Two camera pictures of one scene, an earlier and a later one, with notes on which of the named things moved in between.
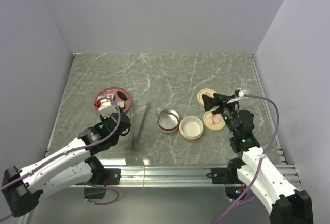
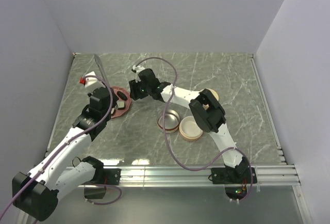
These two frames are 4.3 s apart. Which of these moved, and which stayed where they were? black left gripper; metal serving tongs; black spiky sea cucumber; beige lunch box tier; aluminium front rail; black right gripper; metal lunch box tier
Moved: metal serving tongs; black right gripper; black left gripper
Stayed: metal lunch box tier; black spiky sea cucumber; aluminium front rail; beige lunch box tier
